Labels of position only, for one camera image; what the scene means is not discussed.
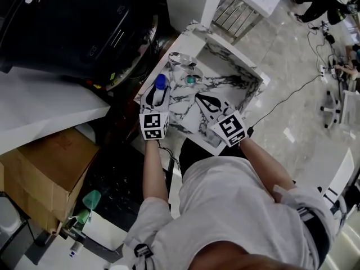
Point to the white power strip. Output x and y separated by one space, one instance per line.
327 70

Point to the white marble sink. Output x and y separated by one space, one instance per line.
230 69

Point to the blue-capped clear bottle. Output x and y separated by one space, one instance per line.
161 81

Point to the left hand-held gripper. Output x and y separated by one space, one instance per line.
153 125

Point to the dark grey appliance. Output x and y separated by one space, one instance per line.
14 235

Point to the black power adapter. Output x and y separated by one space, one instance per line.
250 131

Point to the person's right forearm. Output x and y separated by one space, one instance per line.
264 167

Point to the person's grey shirt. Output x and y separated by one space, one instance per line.
230 218

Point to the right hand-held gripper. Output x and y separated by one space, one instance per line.
232 128

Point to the green sink drain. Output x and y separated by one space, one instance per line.
190 79

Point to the white tube blue cap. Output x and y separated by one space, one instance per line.
76 248

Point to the white rectangular basin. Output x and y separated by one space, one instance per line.
107 232

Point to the green cup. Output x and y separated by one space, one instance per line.
83 216
92 199

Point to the person's left forearm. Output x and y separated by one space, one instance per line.
154 173

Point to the brown cardboard box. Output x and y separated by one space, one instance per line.
45 173

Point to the large black machine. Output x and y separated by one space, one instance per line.
70 29

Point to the white office chair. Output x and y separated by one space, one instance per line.
347 108

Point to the chrome faucet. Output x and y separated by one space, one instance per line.
184 59

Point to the white desk panel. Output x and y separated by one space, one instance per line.
340 173

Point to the person's black trousers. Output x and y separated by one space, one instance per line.
197 150

